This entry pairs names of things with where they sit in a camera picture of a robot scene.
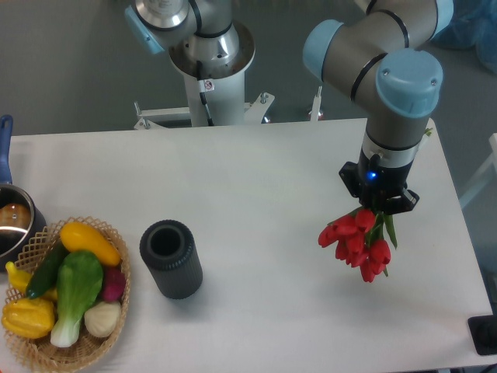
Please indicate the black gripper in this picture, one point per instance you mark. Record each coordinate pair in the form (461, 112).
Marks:
(380, 179)

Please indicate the green cucumber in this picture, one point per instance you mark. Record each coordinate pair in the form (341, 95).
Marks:
(45, 275)

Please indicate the blue handled saucepan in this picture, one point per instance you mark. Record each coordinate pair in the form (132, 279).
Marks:
(20, 218)

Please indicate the dark grey ribbed vase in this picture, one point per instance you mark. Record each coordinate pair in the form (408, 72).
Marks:
(169, 251)

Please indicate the white garlic bulb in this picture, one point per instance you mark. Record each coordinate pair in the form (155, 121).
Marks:
(102, 318)

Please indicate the green bok choy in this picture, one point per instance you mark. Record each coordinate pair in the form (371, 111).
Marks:
(79, 281)

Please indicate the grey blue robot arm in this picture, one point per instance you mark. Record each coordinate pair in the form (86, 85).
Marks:
(376, 62)

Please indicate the small yellow gourd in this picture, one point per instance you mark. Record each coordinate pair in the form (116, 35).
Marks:
(19, 280)

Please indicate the blue plastic bag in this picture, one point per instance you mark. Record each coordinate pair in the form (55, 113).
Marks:
(473, 26)

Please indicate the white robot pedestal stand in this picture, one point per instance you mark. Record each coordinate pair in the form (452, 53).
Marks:
(213, 72)

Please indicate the yellow squash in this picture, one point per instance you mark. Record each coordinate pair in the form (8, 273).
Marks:
(77, 236)

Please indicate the purple red radish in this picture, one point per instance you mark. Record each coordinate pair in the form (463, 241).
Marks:
(114, 283)

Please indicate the yellow bell pepper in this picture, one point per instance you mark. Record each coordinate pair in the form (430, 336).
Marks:
(28, 318)

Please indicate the black device at table edge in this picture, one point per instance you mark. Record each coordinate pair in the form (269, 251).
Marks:
(483, 334)

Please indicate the red tulip bouquet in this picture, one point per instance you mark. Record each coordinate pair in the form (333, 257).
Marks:
(364, 238)

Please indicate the woven wicker basket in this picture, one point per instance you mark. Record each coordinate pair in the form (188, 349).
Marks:
(40, 355)

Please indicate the white frame at right edge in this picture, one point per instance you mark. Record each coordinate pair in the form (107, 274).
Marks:
(481, 177)

